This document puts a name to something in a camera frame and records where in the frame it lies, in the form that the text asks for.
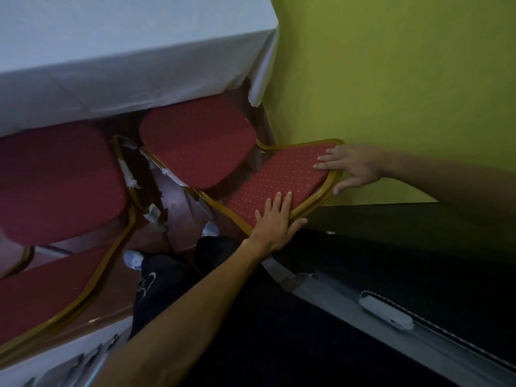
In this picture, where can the person's white right shoe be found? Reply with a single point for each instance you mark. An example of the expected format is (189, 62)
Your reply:
(210, 229)

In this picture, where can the person's right hand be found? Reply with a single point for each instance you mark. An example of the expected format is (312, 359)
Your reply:
(358, 163)

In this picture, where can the black trousers with white logo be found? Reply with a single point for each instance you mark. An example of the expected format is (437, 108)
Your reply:
(169, 278)

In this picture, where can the person's white shoe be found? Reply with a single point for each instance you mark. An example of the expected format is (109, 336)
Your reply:
(133, 259)
(210, 229)

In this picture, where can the white oblong device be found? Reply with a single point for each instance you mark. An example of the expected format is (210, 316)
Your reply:
(385, 312)

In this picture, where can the table with white tablecloth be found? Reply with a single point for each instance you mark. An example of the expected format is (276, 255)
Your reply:
(121, 48)

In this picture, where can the person's white left shoe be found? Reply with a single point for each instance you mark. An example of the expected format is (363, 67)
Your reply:
(133, 259)

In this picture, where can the person's right forearm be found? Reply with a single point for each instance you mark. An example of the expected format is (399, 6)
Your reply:
(451, 181)

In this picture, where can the red gold-framed chair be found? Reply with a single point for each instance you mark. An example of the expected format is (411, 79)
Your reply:
(197, 141)
(60, 181)

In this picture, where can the person's left hand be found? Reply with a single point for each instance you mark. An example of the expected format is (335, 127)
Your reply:
(274, 229)

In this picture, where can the black shirt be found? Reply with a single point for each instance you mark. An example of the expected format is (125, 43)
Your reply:
(302, 350)

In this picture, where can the person's left forearm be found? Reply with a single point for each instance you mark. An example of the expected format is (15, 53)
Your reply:
(189, 318)

